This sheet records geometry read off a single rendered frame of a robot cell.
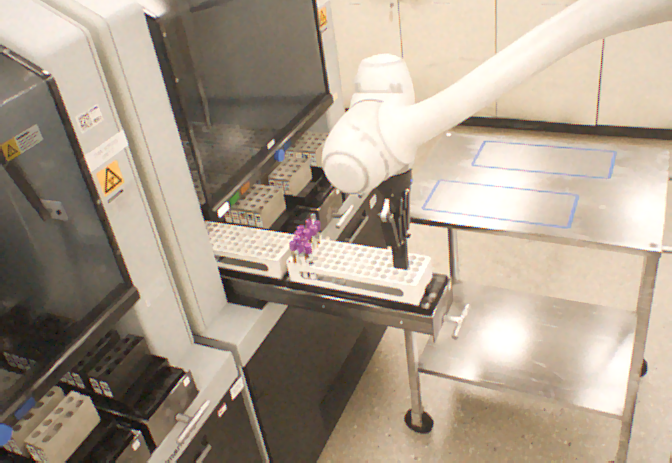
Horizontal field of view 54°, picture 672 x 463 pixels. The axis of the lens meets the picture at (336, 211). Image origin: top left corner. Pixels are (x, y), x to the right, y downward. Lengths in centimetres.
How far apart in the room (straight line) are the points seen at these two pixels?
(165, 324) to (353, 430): 98
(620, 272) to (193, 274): 181
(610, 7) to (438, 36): 264
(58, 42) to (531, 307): 156
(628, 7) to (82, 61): 82
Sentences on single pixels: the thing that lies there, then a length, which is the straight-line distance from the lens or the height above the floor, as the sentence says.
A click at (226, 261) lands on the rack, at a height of 81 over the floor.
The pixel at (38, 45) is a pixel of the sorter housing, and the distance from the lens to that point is 112.
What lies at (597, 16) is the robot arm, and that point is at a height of 139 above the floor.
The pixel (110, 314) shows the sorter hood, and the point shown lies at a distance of 123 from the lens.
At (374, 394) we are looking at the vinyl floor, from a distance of 229.
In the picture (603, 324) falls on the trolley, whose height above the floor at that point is 28.
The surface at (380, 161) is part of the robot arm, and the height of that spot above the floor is 124.
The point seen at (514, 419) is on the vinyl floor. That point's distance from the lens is 222.
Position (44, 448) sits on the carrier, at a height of 88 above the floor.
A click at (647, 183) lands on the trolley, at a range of 174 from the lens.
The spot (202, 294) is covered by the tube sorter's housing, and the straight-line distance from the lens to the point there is 148.
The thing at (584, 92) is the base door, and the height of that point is 26.
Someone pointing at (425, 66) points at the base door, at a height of 36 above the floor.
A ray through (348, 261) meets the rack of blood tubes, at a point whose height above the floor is 87.
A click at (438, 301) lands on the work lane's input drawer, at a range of 138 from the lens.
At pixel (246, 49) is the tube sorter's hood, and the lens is 151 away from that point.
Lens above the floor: 171
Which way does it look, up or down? 32 degrees down
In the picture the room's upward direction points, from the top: 9 degrees counter-clockwise
